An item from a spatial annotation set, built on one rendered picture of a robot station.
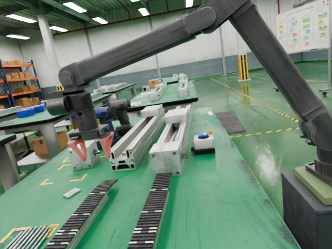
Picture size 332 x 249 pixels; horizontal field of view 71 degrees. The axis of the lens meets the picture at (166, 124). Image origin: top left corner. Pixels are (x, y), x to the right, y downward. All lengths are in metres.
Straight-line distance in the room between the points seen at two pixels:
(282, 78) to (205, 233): 0.39
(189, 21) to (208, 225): 0.46
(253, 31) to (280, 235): 0.43
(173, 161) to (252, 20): 0.47
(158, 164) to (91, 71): 0.37
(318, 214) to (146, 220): 0.39
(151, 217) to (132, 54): 0.40
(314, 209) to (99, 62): 0.62
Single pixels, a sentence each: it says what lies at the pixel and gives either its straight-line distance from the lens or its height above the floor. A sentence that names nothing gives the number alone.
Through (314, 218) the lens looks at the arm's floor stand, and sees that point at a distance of 0.67.
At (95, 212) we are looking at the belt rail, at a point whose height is 0.79.
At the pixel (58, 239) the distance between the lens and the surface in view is 0.63.
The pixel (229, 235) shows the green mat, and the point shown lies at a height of 0.78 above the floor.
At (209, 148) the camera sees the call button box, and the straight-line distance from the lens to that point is 0.95.
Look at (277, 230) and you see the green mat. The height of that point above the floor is 0.78.
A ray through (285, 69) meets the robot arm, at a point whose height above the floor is 1.09.
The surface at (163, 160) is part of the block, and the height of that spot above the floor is 0.84.
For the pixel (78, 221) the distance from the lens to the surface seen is 0.65.
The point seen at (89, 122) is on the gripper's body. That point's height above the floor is 1.03.
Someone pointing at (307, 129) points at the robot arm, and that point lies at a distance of 0.66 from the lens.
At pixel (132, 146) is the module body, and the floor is 0.86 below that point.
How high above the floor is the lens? 1.14
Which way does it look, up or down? 14 degrees down
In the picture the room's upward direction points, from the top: 10 degrees counter-clockwise
